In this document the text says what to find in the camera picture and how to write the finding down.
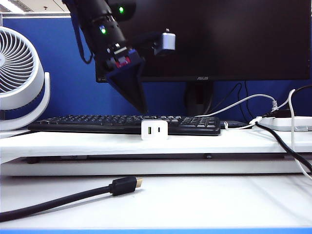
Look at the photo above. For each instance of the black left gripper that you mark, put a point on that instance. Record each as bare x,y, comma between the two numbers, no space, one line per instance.
122,61

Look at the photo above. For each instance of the white USB charging base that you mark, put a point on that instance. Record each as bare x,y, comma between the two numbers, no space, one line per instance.
153,135

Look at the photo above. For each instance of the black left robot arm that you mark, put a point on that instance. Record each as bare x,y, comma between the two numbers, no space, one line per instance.
97,19

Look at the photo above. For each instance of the black Logitech keyboard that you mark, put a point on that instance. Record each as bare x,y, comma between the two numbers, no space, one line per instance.
97,128

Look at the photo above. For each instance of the white desk riser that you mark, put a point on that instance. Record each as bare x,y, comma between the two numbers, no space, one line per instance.
97,143

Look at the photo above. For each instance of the white desk fan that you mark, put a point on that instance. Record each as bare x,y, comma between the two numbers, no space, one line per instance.
36,80

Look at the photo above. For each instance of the black ASUS monitor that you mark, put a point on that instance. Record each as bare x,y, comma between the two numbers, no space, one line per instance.
219,36

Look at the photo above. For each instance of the white power strip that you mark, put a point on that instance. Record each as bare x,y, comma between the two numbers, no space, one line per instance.
280,124

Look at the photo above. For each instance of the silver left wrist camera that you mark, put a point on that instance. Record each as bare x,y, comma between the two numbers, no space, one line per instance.
167,42

